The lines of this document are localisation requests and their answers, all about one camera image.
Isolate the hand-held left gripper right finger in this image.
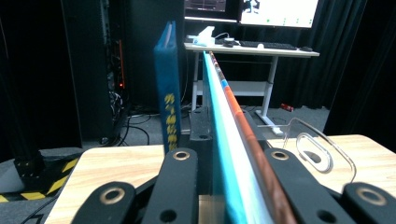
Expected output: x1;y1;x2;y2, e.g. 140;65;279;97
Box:
242;109;271;151

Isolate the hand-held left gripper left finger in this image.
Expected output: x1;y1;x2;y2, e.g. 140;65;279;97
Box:
189;106;216;195

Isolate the teal and green picture book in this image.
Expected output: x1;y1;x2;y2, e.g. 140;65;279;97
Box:
202;50;297;224

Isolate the clear acrylic book rack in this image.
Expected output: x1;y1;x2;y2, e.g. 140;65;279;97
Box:
257;117;358;185

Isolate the white metal stand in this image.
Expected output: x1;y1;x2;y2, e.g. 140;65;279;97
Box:
183;41;320;134

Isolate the black keyboard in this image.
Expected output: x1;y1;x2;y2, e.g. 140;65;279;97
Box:
238;40;298;50

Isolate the black round device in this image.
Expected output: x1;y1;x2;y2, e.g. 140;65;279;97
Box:
222;37;238;49

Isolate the white box device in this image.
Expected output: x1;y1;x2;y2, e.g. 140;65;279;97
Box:
191;26;217;47

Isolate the black curtain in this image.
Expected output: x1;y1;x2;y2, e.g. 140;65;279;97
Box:
306;0;396;153

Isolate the bright computer monitor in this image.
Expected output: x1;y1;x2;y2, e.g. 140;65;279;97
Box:
239;0;320;29

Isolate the dark computer monitor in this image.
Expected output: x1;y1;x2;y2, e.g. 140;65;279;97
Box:
183;0;241;23

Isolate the black computer rack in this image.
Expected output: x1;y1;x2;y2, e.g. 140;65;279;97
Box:
60;0;132;141

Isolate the black stand base yellow-striped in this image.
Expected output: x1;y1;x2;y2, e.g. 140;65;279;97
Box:
0;147;83;203

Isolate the tangle of black cables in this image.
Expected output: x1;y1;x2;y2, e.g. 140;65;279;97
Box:
118;104;194;147

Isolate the black floor cable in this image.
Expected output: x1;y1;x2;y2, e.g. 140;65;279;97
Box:
18;197;64;224

